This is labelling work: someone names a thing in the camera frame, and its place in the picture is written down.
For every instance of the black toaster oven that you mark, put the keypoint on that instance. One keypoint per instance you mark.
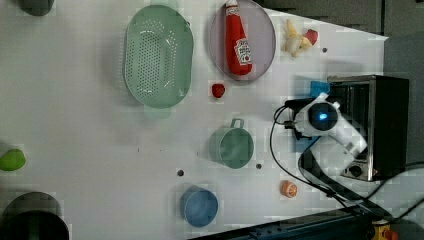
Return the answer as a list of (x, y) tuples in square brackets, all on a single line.
[(377, 106)]

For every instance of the green plastic colander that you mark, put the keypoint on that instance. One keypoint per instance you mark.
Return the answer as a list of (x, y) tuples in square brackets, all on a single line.
[(157, 66)]

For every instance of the black cylinder post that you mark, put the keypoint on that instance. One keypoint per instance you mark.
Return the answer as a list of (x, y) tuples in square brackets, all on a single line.
[(36, 7), (34, 216)]

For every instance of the large red toy strawberry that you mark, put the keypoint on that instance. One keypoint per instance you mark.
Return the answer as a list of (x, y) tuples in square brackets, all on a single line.
[(312, 36)]

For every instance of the green mug with handle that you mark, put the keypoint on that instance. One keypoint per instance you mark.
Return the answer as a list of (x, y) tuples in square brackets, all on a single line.
[(231, 146)]

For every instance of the toy orange half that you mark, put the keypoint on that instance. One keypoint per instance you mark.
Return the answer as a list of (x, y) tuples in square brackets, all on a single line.
[(289, 189)]

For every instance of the black cylinder post lower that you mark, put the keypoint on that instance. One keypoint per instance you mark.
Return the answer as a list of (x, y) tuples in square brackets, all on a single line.
[(34, 216)]

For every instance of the green plastic object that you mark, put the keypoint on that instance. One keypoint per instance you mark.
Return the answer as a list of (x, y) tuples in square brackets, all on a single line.
[(12, 160)]

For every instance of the black cylinder post upper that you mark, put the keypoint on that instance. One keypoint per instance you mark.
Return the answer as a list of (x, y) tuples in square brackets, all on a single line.
[(36, 7)]

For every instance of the dark blue table frame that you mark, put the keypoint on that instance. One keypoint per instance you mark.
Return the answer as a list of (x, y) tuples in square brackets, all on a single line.
[(350, 223)]

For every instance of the red ketchup bottle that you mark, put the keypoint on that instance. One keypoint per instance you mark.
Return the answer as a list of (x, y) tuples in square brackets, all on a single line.
[(238, 52)]

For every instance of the small red toy strawberry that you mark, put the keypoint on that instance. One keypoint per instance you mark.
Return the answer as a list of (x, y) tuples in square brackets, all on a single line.
[(218, 90)]

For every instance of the blue cup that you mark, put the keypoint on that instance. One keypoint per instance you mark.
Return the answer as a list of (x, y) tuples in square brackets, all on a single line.
[(198, 206)]

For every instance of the peeled toy banana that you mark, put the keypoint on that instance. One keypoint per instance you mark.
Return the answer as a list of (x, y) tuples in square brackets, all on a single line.
[(295, 42)]

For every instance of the yellow red clamp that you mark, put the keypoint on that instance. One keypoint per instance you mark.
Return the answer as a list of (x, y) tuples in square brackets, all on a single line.
[(383, 231)]

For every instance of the grey round plate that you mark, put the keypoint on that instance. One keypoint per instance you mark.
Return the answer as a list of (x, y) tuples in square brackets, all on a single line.
[(259, 40)]

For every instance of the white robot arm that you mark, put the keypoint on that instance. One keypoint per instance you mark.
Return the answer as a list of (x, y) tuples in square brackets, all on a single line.
[(318, 117)]

